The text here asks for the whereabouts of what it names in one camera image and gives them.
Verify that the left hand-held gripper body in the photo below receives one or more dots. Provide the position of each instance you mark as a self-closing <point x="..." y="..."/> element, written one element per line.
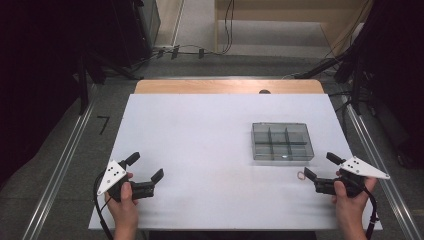
<point x="113" y="175"/>

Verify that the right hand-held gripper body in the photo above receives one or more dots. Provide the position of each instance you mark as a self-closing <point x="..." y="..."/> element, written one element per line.
<point x="361" y="168"/>

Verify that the clear plastic compartment box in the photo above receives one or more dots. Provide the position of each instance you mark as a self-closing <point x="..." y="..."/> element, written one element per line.
<point x="283" y="141"/>

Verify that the person's left hand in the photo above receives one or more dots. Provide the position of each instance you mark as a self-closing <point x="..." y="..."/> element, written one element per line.
<point x="125" y="208"/>

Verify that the person's right hand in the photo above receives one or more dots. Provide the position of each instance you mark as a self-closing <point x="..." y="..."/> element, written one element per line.
<point x="350" y="206"/>

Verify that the orange rubber band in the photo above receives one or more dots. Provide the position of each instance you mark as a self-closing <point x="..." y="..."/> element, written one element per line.
<point x="298" y="175"/>

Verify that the black metal stand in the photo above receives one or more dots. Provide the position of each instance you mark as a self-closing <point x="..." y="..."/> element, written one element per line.
<point x="357" y="86"/>
<point x="83" y="90"/>

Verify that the dark round table grommet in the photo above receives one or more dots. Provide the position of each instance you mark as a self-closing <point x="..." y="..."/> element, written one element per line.
<point x="264" y="92"/>

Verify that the dark curtain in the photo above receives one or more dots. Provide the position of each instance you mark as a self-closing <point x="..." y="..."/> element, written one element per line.
<point x="400" y="66"/>
<point x="33" y="66"/>

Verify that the black cabinet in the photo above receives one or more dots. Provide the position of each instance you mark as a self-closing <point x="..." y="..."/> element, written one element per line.
<point x="133" y="30"/>

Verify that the aluminium floor rail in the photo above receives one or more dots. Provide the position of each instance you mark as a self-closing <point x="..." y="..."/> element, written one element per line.
<point x="396" y="203"/>
<point x="65" y="163"/>

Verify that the wooden frame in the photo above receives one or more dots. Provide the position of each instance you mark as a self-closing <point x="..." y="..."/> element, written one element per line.
<point x="283" y="15"/>

